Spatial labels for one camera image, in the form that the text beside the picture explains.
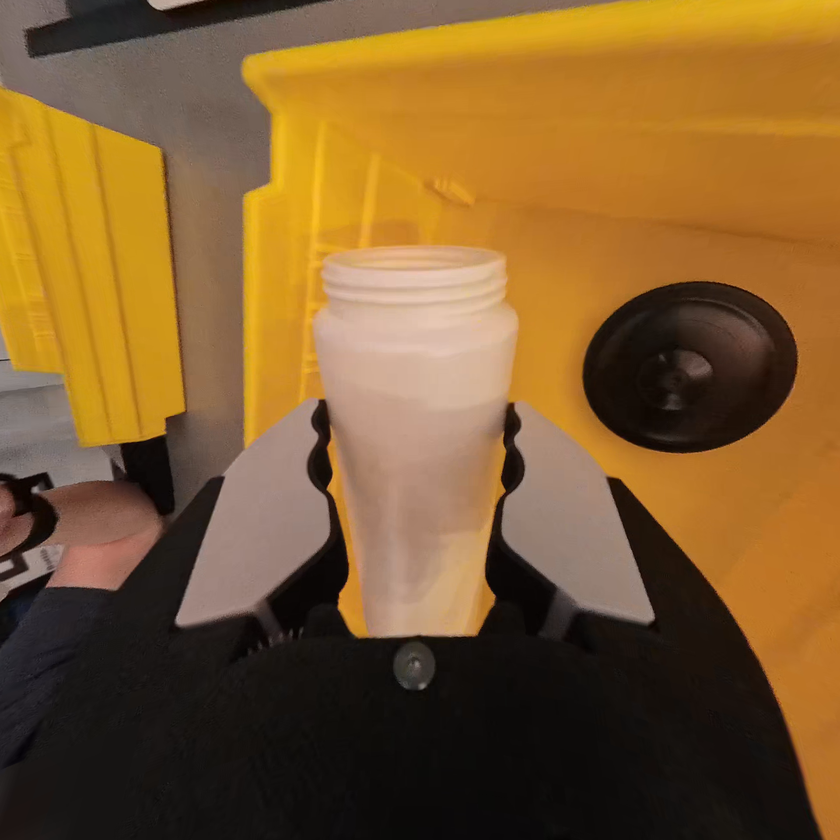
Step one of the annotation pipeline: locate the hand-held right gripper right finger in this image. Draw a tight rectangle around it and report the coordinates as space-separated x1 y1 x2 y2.
487 400 655 637

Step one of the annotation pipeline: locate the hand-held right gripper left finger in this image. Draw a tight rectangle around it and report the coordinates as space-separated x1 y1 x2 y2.
176 399 349 641

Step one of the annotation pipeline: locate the white plastic bottle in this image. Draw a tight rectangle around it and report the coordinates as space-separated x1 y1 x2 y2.
314 246 519 639

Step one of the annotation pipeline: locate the yellow plastic bin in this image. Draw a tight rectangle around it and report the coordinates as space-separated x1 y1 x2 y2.
0 87 186 448
241 0 840 840

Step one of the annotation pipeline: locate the black bottle lid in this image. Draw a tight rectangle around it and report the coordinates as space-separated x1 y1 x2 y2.
583 282 798 454

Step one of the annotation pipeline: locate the person's left hand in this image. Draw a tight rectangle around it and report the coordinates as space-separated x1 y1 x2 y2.
49 481 165 592

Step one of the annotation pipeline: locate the dark printed cloth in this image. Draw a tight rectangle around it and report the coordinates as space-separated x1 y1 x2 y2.
0 586 119 772

